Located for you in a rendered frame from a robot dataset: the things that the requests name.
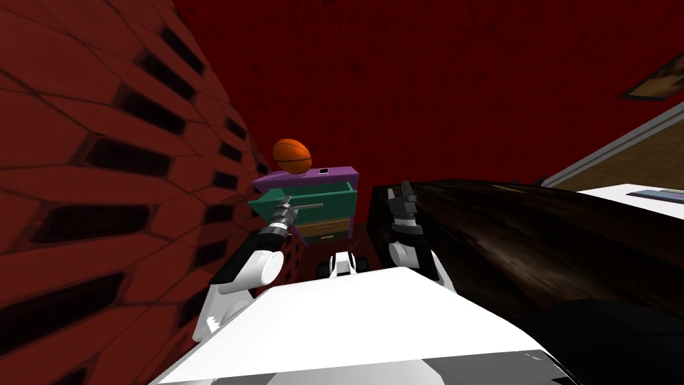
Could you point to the white table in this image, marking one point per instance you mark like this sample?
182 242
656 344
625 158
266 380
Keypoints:
614 197

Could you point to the orange basketball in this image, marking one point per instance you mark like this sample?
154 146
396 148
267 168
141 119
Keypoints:
292 156

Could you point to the green drawer front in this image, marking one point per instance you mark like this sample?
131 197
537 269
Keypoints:
331 206

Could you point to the dark wooden desk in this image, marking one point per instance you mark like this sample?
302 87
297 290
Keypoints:
534 240

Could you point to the purple cabinet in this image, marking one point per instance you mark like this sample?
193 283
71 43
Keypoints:
336 174

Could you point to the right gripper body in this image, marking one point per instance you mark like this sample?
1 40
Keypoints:
404 208

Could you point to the brown drawer front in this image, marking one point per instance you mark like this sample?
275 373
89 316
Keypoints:
326 227

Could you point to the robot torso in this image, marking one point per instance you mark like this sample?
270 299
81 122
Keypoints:
347 326

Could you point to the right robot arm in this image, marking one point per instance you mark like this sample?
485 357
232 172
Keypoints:
414 256

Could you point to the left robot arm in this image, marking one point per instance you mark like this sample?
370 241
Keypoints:
251 270

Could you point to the dark framed wall picture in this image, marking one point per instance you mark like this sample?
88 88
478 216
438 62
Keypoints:
660 83

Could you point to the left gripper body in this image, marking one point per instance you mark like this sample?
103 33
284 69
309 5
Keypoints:
284 214

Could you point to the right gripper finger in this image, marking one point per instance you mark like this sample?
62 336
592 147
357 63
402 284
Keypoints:
407 191
391 195

